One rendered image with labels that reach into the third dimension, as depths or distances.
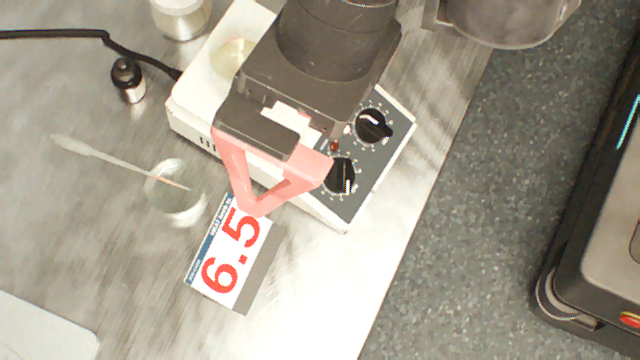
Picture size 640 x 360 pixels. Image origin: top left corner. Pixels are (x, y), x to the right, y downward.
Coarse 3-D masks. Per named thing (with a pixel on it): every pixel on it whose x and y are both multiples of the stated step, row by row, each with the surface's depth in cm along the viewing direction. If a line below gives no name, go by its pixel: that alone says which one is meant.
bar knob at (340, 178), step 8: (336, 160) 105; (344, 160) 104; (336, 168) 105; (344, 168) 104; (352, 168) 106; (328, 176) 105; (336, 176) 105; (344, 176) 104; (352, 176) 106; (328, 184) 105; (336, 184) 105; (344, 184) 104; (352, 184) 106; (336, 192) 105; (344, 192) 104
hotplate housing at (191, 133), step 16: (176, 80) 109; (384, 96) 107; (176, 112) 105; (176, 128) 108; (192, 128) 105; (208, 128) 104; (208, 144) 107; (304, 144) 104; (256, 160) 104; (256, 176) 107; (272, 176) 104; (384, 176) 108; (304, 208) 107; (320, 208) 105; (336, 224) 106; (352, 224) 107
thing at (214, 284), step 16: (224, 224) 105; (240, 224) 106; (256, 224) 108; (224, 240) 105; (240, 240) 107; (256, 240) 108; (208, 256) 105; (224, 256) 106; (240, 256) 107; (208, 272) 105; (224, 272) 106; (240, 272) 107; (208, 288) 105; (224, 288) 106
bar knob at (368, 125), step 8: (368, 112) 106; (376, 112) 107; (360, 120) 106; (368, 120) 105; (376, 120) 105; (384, 120) 107; (360, 128) 106; (368, 128) 106; (376, 128) 105; (384, 128) 106; (360, 136) 106; (368, 136) 106; (376, 136) 107; (384, 136) 106
